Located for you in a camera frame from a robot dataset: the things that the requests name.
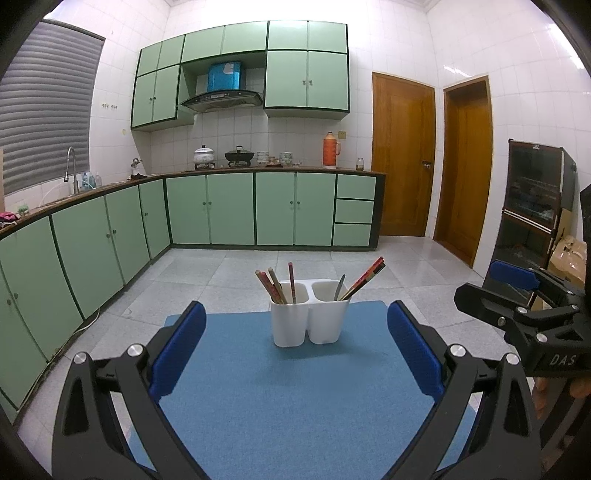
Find black range hood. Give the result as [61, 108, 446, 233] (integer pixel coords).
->
[180, 90, 264, 114]

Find plain wooden door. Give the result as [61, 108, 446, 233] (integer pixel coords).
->
[433, 75, 494, 268]

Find white floor cable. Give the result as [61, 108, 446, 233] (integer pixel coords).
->
[46, 307, 100, 365]

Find chrome faucet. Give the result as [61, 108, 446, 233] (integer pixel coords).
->
[64, 147, 80, 195]

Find orange thermos flask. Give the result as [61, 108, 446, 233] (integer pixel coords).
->
[322, 131, 341, 168]

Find person's right hand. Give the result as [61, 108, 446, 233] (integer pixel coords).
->
[533, 376, 591, 414]

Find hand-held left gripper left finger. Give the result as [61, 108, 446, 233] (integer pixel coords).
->
[52, 301, 207, 480]

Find green wall cabinets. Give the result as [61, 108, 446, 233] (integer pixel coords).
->
[130, 20, 351, 134]

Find white two-compartment utensil holder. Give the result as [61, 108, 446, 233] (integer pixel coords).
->
[270, 278, 352, 348]

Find cardboard box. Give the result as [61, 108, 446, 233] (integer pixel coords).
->
[531, 208, 591, 310]

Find black chopstick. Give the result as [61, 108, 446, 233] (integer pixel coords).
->
[351, 265, 387, 297]

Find green base cabinets with counter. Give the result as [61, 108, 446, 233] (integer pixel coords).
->
[0, 168, 386, 411]

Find silver cooking pot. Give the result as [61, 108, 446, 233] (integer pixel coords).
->
[193, 144, 216, 169]

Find blue-wrapped hood chimney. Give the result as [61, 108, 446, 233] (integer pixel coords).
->
[207, 61, 244, 92]

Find wooden door with handle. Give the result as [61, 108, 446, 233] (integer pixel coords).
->
[372, 71, 437, 238]

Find plain wooden chopstick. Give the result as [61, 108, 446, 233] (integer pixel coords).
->
[254, 270, 279, 304]
[268, 267, 289, 305]

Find black glass-front cabinet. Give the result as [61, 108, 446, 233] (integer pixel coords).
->
[480, 138, 578, 305]

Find grey window blind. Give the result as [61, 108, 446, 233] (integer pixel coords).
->
[0, 19, 106, 195]

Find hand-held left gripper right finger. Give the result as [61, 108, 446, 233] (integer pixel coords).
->
[387, 300, 542, 480]

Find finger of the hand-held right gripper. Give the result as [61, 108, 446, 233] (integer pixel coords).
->
[454, 283, 532, 335]
[489, 260, 591, 308]

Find blue mat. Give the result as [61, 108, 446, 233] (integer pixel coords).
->
[127, 301, 481, 480]

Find black wok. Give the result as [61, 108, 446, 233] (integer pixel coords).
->
[225, 145, 254, 167]

